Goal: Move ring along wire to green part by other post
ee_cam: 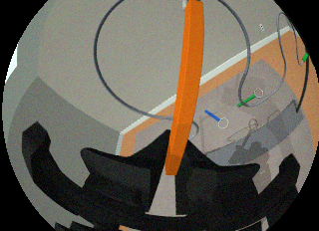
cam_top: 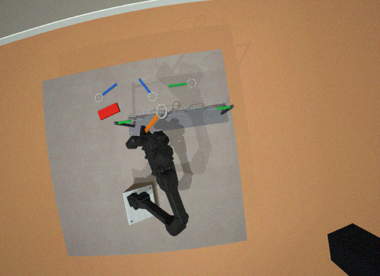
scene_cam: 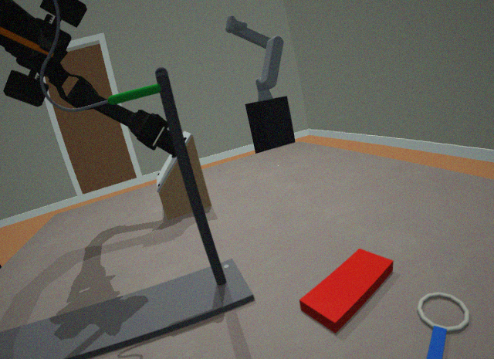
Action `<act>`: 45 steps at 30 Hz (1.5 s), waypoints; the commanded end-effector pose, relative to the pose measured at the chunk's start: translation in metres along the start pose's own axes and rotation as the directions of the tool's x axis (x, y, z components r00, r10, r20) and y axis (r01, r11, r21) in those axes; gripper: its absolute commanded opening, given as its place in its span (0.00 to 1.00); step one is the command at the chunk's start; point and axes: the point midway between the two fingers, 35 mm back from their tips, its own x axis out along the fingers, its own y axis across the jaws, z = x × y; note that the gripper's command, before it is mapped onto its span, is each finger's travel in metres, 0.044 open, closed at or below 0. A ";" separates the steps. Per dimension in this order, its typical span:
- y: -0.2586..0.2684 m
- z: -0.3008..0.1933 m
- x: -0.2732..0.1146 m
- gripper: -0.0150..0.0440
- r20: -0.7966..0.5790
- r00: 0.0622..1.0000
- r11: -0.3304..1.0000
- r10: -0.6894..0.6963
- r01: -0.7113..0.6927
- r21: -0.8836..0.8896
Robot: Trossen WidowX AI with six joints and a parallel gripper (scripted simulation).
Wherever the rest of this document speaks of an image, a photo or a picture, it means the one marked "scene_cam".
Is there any red rectangular block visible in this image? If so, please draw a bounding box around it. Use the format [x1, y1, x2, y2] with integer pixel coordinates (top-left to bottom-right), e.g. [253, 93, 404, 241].
[299, 249, 394, 333]

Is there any orange handle with grey loop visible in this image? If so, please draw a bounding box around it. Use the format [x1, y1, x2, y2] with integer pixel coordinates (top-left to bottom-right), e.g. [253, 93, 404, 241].
[0, 27, 49, 55]

